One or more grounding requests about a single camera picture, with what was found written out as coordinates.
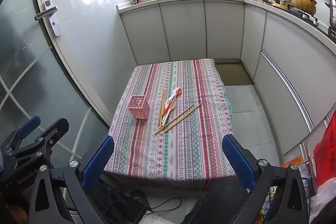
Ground silver door handle lock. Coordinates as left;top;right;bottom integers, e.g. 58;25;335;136
35;0;61;36

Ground red plastic bag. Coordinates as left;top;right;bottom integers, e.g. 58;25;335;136
314;111;336;188

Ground wooden chopstick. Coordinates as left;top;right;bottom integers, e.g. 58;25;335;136
154;104;195;135
157;90;165;127
163;103;202;132
160;89;167;122

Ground black gas stove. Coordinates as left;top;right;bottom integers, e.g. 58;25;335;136
286;4;336;38

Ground white plastic bag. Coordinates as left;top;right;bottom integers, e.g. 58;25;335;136
310;185;336;224

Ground tan clay pot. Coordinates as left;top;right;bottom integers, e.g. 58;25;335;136
290;0;318;16

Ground black cable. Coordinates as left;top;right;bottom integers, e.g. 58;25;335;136
105;195;183;214

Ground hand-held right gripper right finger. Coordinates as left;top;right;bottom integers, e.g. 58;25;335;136
222;134;311;224

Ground pink perforated utensil basket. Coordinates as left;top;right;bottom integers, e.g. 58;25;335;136
127;95;150;120

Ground stainless steel stockpot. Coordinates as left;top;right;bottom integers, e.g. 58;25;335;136
325;0;336;33

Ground red plastic spoon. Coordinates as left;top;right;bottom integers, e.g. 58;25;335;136
162;91;182;115

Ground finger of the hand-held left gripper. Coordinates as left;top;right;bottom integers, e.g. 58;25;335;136
7;118;69;162
0;116;41;156

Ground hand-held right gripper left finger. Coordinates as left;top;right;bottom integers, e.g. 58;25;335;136
28;135;115;224

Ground orange snack packet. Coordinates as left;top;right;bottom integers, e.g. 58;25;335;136
282;156;302;169

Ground white round-head rice paddle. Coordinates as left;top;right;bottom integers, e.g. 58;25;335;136
166;87;182;102

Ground white kitchen base cabinet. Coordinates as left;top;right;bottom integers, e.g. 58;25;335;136
117;0;336;159

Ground striped patterned tablecloth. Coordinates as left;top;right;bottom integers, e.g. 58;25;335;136
104;58;235;182

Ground frosted glass sliding door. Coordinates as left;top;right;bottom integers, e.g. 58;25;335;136
0;0;111;214

